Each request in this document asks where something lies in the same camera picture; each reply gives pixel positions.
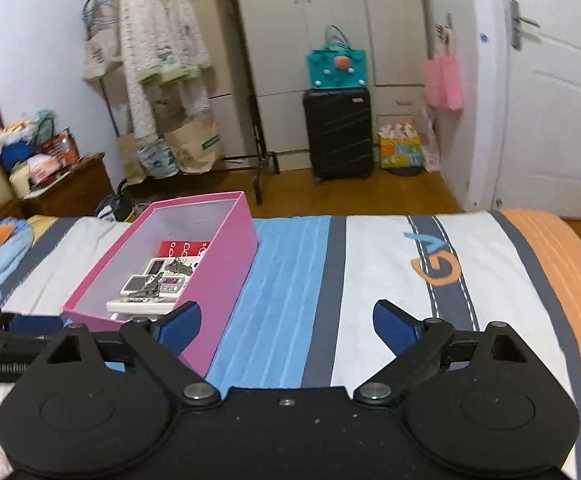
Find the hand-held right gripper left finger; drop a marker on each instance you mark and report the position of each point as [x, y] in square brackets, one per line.
[183, 327]

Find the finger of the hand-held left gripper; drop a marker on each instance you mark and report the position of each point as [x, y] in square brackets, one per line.
[35, 325]

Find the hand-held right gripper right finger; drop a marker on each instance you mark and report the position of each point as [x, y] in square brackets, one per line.
[393, 325]

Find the long white remote control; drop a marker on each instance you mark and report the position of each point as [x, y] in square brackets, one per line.
[173, 286]

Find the small white remote control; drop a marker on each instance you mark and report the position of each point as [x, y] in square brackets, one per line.
[135, 306]

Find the pink cardboard box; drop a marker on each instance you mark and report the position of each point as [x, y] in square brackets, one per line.
[225, 285]

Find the striped bed sheet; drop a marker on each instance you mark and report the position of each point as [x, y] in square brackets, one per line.
[390, 260]

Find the light blue plush toy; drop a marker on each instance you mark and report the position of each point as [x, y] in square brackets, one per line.
[5, 260]

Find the red glasses-print card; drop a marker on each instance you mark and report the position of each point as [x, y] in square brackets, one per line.
[180, 249]

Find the black bag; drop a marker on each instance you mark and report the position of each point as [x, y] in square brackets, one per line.
[118, 207]

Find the wooden nightstand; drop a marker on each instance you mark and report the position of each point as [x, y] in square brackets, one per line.
[70, 190]

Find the tissue box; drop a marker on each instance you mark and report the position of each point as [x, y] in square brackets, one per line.
[43, 167]

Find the black clothes rack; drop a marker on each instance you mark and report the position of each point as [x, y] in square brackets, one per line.
[259, 185]

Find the patterned white bag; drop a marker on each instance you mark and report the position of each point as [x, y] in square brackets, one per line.
[158, 160]

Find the colourful gift bag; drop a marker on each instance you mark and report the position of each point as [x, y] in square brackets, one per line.
[400, 152]

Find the blue bag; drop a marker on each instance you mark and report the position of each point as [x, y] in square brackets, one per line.
[18, 152]

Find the narrow brown paper bag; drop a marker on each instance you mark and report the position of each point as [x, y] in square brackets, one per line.
[130, 160]

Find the red packet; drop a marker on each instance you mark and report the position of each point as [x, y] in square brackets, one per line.
[63, 147]

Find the large brown paper bag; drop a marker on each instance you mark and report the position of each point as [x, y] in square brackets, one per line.
[190, 147]

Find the white plastic bag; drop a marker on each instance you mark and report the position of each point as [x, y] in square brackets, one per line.
[430, 145]

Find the black suitcase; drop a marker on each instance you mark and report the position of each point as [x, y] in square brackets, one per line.
[338, 135]

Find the pink paper bag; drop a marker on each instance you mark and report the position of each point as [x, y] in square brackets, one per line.
[443, 82]

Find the white door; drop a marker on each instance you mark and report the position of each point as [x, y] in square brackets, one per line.
[560, 135]

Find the teal handbag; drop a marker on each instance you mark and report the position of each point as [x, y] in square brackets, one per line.
[338, 70]

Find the canvas tote bag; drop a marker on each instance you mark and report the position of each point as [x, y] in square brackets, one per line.
[100, 57]

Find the white knitted cardigan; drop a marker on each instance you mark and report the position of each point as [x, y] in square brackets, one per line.
[155, 35]

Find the white wardrobe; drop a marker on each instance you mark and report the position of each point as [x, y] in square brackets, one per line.
[280, 35]

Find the clothes hangers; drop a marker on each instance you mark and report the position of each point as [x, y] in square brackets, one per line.
[98, 10]

